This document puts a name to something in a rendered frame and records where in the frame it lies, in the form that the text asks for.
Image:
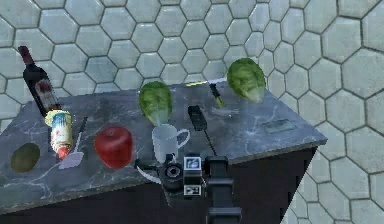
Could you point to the grey spatula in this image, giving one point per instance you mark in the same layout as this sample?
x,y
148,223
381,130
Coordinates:
x,y
72,160

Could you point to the red apple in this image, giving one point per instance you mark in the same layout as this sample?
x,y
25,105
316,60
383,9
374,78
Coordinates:
x,y
114,146

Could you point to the black table with marble top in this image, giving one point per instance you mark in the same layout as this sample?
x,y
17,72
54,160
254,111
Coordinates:
x,y
266,186

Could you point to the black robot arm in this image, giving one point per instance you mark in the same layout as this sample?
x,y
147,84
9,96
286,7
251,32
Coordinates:
x,y
220,186

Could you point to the olive green oval fruit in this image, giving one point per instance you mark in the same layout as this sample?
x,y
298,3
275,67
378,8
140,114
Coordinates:
x,y
25,157

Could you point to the white bottle with yellow cap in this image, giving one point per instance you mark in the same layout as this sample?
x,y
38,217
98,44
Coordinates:
x,y
61,131

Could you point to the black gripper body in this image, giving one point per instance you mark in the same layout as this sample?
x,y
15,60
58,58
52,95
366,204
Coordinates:
x,y
172,173

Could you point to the black flat-headed utensil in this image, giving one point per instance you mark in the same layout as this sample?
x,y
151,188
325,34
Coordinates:
x,y
197,118

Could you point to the dark red wine bottle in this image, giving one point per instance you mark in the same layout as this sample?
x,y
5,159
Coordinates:
x,y
38,83

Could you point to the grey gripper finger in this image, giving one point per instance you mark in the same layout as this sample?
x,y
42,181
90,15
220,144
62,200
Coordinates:
x,y
148,176
146,163

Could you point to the thin yellow and white stick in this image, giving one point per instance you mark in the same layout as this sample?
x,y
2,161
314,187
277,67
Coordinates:
x,y
203,82

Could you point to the white mug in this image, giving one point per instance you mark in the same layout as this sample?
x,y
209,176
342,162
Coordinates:
x,y
165,140

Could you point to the grey flat rectangular card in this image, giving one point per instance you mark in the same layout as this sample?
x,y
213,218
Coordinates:
x,y
278,126

